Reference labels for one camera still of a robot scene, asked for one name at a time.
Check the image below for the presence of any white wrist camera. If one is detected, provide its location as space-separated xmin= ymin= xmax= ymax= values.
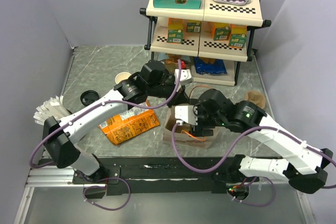
xmin=174 ymin=69 xmax=193 ymax=86
xmin=174 ymin=105 xmax=198 ymax=125

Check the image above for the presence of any brown cardboard cup carrier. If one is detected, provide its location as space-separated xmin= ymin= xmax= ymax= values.
xmin=244 ymin=90 xmax=266 ymax=109

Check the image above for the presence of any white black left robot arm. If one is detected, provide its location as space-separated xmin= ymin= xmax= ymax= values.
xmin=43 ymin=60 xmax=192 ymax=183

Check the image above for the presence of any white Cream Bear paper bag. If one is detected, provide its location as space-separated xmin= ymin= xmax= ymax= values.
xmin=162 ymin=106 xmax=219 ymax=148

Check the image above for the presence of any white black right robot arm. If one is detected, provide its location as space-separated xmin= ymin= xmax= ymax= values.
xmin=189 ymin=89 xmax=333 ymax=194

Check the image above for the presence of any black plastic cup lid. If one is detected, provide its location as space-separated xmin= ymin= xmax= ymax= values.
xmin=80 ymin=90 xmax=100 ymax=106

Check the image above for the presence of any green paper coffee cup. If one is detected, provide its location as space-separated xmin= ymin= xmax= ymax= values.
xmin=114 ymin=72 xmax=131 ymax=84

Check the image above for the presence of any brown chips bag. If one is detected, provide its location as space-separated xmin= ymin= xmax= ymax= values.
xmin=163 ymin=54 xmax=191 ymax=69

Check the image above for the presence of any white paper straws bundle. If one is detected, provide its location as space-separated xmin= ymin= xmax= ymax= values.
xmin=33 ymin=95 xmax=71 ymax=125

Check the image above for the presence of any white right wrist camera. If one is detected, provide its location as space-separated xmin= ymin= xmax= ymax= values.
xmin=174 ymin=105 xmax=198 ymax=125

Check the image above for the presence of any orange green snack box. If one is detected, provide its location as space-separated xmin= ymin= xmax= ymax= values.
xmin=186 ymin=20 xmax=202 ymax=33
xmin=167 ymin=18 xmax=184 ymax=44
xmin=208 ymin=22 xmax=231 ymax=41
xmin=228 ymin=24 xmax=247 ymax=49

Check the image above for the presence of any orange chips bag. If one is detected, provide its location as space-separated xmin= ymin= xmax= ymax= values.
xmin=98 ymin=107 xmax=160 ymax=145

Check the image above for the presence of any blue chips bag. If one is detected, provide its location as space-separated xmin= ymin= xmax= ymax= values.
xmin=194 ymin=57 xmax=227 ymax=75

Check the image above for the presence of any cream black three-tier shelf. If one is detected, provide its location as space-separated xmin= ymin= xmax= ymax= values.
xmin=140 ymin=0 xmax=271 ymax=86

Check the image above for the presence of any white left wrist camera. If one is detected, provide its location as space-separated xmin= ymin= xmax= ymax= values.
xmin=174 ymin=69 xmax=193 ymax=86

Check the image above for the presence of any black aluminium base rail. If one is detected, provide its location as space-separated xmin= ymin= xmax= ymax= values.
xmin=25 ymin=157 xmax=289 ymax=204

